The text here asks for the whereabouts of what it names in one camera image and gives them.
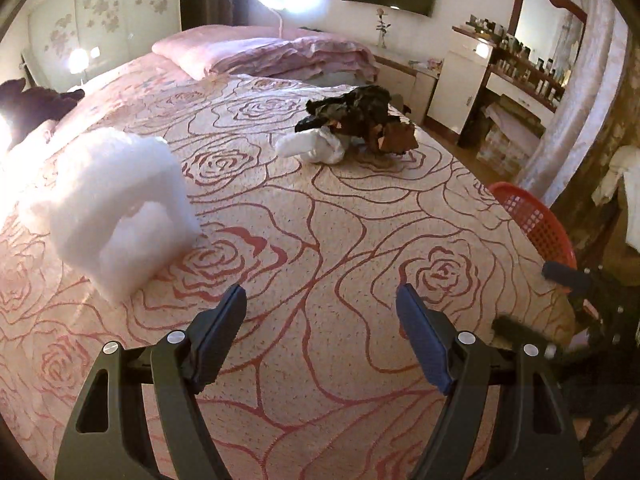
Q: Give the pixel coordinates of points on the red plastic basket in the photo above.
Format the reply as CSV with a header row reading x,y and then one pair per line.
x,y
542,230

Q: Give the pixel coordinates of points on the stack of cardboard boxes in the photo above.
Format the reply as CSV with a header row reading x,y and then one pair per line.
x,y
505,135

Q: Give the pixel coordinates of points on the white crumpled garment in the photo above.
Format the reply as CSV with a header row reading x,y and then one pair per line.
x,y
310,145

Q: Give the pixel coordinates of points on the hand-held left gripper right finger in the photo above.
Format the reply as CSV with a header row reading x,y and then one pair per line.
x,y
425,340

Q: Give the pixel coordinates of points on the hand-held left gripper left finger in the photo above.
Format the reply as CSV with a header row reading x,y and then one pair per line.
x,y
220,330

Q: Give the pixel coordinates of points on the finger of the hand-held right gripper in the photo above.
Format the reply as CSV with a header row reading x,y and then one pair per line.
x,y
517,331
562,275

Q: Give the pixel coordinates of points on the folded white fluffy garment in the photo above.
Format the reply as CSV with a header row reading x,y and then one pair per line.
x,y
100,195

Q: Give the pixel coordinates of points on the row of cosmetic bottles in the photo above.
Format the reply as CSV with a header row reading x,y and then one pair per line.
x,y
525,67

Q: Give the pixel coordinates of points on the dark purple clothing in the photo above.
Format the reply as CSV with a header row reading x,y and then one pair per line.
x,y
30,105

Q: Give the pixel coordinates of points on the pink pillow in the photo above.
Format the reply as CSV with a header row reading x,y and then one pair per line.
x,y
210,52

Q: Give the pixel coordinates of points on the folded pink quilt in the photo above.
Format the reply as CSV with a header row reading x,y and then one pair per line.
x,y
320,55

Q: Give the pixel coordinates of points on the wood-framed mirror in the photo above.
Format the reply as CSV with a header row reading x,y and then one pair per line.
x,y
545,25

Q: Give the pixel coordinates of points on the rose in glass vase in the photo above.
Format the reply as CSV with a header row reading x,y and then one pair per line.
x,y
382,37

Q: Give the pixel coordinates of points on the small items on cabinet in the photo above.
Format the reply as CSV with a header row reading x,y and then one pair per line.
x,y
427,64

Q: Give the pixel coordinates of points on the tall white cabinet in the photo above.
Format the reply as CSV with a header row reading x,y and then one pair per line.
x,y
455,85

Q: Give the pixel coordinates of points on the dark patterned clothing pile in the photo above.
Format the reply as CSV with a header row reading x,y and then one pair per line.
x,y
355,102

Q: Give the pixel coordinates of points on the brown paper bag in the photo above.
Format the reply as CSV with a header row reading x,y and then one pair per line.
x,y
397,135

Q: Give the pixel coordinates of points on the white dressing table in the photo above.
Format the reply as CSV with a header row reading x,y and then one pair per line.
x,y
515,87

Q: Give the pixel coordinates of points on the low white cabinet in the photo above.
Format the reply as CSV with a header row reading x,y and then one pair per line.
x,y
425,90

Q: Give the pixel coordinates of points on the white cloth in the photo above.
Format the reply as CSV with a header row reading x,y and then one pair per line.
x,y
612,180

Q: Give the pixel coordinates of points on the floral sliding-door wardrobe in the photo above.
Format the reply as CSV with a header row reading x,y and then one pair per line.
x,y
100,10

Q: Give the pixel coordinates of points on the pale patterned curtain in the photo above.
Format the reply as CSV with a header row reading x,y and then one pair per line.
x,y
585,110

